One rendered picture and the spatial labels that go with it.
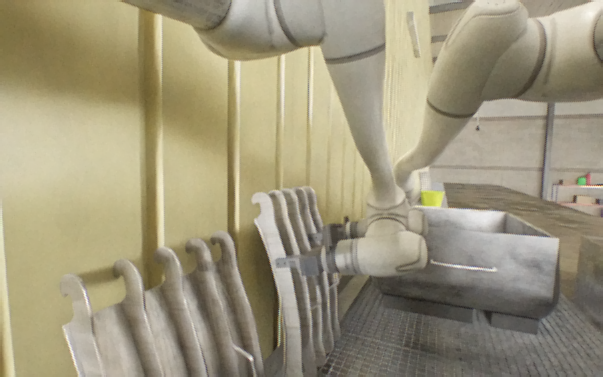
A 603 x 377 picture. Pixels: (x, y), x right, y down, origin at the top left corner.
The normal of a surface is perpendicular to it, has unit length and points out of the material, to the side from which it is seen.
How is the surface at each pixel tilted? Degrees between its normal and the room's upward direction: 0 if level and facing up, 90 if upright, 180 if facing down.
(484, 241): 93
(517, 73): 132
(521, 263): 90
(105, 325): 61
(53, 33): 90
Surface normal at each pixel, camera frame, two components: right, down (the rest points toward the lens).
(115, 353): 0.83, -0.37
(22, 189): 0.91, 0.06
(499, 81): -0.19, 0.76
